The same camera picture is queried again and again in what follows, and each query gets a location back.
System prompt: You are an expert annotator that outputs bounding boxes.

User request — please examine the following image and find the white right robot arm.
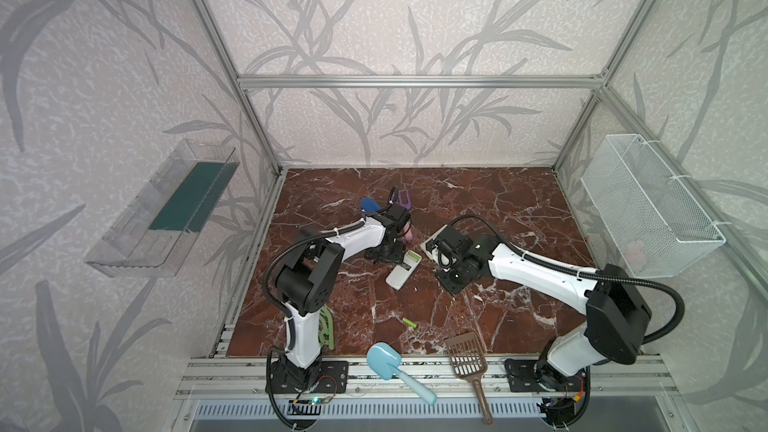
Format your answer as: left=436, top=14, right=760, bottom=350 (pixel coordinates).
left=423, top=217, right=686, bottom=389

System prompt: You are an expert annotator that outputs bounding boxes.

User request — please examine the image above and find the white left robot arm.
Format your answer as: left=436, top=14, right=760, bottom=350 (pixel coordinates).
left=262, top=203, right=411, bottom=371

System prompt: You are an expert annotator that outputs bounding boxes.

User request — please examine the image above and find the purple toy rake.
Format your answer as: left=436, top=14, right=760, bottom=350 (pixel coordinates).
left=398, top=190, right=413, bottom=243

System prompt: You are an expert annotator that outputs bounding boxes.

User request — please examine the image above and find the blue toy shovel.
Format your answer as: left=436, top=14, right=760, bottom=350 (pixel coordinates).
left=360, top=197, right=382, bottom=214

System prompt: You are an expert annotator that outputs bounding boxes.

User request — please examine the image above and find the green plastic slotted tool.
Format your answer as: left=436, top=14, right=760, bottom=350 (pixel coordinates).
left=318, top=306, right=335, bottom=351

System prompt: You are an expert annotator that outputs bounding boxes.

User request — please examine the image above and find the brown litter scoop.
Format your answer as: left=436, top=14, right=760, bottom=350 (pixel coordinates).
left=444, top=331, right=493, bottom=425

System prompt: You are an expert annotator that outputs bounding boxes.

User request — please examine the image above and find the light blue plastic scoop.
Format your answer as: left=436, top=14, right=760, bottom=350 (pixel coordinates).
left=366, top=342, right=438, bottom=406

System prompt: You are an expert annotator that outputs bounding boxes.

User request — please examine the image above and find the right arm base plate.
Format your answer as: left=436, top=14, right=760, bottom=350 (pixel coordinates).
left=504, top=358, right=583, bottom=393

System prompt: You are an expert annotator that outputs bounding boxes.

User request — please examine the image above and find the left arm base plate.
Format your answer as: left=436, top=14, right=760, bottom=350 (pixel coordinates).
left=265, top=357, right=349, bottom=395

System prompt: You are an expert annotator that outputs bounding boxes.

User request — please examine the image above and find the white wire mesh basket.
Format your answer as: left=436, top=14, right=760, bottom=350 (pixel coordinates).
left=581, top=134, right=726, bottom=279

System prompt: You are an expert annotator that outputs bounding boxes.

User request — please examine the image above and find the aluminium front rail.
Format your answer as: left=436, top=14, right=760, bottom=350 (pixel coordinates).
left=174, top=354, right=680, bottom=400

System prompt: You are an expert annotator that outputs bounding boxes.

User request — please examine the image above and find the clear plastic wall shelf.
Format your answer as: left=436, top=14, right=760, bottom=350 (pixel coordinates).
left=85, top=139, right=240, bottom=278

